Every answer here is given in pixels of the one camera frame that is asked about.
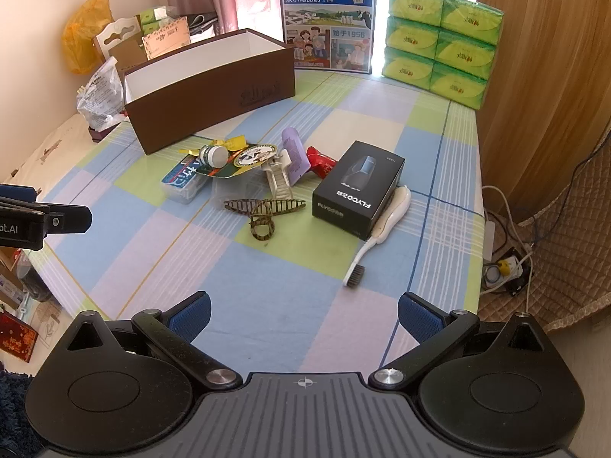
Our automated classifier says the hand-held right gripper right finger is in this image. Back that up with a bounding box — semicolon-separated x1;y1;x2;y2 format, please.
369;292;546;390

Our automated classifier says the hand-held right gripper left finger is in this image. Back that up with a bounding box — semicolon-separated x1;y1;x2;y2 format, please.
62;291;243;390

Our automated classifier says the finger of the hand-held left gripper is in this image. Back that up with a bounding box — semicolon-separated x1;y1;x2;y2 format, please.
44;203;93;235
0;184;39;202

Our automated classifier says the white brush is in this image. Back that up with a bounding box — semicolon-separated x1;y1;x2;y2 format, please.
344;185;412;289

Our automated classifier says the blue label box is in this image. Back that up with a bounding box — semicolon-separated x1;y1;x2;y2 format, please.
161;157;213;205

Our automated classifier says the clear plastic box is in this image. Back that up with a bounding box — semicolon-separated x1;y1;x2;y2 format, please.
211;172;274;211

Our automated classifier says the black shaver box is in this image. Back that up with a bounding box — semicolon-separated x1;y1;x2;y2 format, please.
312;140;406;242

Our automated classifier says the tortoiseshell hair clip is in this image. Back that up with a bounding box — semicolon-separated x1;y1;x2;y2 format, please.
224;197;307;244

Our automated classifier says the white jar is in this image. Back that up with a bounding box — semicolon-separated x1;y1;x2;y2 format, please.
198;144;230;169

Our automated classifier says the green printed card pack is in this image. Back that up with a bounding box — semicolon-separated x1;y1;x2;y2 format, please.
206;143;278;181

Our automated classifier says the yellow snack packet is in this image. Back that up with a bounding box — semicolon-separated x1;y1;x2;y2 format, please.
179;137;247;159

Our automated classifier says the red packet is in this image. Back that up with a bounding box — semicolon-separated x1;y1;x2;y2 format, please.
305;146;341;178

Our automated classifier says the brown storage box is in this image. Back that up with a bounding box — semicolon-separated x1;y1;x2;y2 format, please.
123;29;296;155

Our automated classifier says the checkered cloth desktop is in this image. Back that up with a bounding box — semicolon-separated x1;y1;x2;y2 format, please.
29;74;488;377

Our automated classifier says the cream printed cloth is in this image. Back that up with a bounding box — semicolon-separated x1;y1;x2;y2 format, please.
0;113;129;192

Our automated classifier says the purple box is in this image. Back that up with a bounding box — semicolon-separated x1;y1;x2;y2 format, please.
88;123;123;145

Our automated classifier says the power strip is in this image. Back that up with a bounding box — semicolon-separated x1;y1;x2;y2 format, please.
481;247;533;295

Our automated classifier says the red printed box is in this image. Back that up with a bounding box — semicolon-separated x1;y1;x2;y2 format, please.
0;312;38;362

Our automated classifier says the printed plastic bag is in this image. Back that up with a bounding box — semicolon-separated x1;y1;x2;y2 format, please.
76;56;127;132

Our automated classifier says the orange plastic bag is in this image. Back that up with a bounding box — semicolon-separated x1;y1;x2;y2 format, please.
63;0;115;76

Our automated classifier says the dark blue rug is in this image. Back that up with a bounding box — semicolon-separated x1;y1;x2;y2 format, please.
0;367;36;458

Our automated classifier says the white cut-out carton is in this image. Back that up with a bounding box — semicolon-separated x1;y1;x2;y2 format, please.
95;16;144;58

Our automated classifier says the cardboard box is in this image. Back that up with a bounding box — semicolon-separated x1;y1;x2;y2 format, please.
107;16;192;75

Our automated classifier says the stack of green tissue packets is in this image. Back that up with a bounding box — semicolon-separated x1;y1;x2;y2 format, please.
382;0;505;110

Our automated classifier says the wooden door panel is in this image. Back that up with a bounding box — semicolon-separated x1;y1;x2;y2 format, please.
477;0;611;213

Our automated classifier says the blue milk carton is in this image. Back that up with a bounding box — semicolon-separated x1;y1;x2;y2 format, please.
278;0;381;76

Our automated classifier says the white cable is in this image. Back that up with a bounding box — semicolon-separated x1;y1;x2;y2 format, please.
481;185;536;318

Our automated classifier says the black cable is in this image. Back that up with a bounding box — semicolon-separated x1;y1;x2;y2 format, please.
570;136;611;194

